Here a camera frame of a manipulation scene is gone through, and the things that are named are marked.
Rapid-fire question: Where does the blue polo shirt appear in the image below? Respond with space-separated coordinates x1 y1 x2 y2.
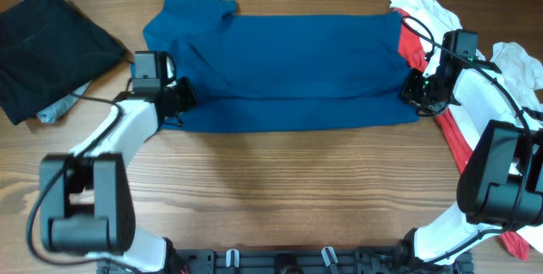
143 0 417 133

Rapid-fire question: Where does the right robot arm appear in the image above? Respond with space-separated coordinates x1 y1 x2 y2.
400 30 542 270

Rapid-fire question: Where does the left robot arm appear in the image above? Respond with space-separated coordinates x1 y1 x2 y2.
26 51 197 273

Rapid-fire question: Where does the red shirt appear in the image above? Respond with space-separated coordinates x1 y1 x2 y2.
399 21 530 261

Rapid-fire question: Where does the white printed shirt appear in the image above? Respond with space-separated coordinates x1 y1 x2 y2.
490 42 542 261

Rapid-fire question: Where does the grey folded garment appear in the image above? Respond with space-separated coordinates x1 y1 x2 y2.
36 81 91 124

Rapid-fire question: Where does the black folded garment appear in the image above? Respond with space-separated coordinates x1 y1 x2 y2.
1 0 126 125

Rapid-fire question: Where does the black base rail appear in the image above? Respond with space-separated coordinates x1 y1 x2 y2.
96 246 474 274

